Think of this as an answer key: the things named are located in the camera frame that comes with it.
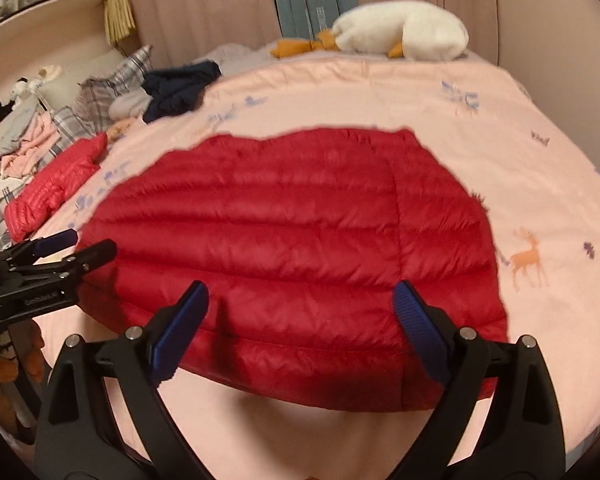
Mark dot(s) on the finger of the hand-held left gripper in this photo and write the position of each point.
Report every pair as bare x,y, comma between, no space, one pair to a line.
87,257
55,244

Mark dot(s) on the blue curtain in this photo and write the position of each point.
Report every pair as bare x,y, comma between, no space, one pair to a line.
312,0

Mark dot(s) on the yellow tassel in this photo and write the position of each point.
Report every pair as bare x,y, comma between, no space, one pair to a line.
119,17

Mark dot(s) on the white goose plush toy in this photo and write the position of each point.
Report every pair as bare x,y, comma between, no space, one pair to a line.
410,25

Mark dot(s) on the white shelf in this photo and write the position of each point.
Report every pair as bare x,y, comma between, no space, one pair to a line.
45,15

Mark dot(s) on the small plush toys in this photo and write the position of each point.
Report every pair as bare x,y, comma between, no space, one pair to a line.
35,82

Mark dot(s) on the peach cloth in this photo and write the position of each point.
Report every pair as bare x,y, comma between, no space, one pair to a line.
122,130

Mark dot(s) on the grey cloth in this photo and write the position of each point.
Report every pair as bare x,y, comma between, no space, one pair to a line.
130,105

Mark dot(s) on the grey bed sheet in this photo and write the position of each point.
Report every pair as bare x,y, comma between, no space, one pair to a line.
240,55

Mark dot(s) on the pink garment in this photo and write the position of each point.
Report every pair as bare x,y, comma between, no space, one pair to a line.
32,145

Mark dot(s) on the pink printed blanket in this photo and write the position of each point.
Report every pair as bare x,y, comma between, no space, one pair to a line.
505,160

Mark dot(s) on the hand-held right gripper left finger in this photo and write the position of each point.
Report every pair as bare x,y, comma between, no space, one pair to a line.
180,330

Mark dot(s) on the red down jacket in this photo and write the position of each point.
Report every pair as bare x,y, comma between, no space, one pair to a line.
300,220

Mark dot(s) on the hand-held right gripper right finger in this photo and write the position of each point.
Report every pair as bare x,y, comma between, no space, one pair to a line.
422,330

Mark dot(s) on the pink curtain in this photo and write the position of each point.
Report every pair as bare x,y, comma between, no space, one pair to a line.
200,5

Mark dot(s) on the small red quilted jacket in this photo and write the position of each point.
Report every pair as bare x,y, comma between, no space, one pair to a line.
50,185

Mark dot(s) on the navy blue garment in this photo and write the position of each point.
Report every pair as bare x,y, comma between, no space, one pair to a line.
177,90

